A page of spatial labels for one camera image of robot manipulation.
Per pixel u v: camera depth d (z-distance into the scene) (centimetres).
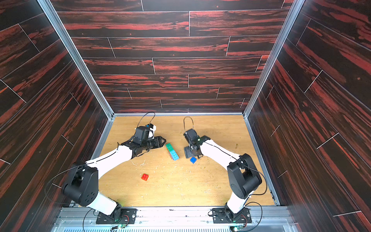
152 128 82
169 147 101
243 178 45
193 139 69
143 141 70
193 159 93
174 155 88
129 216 71
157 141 78
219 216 72
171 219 72
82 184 45
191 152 80
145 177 86
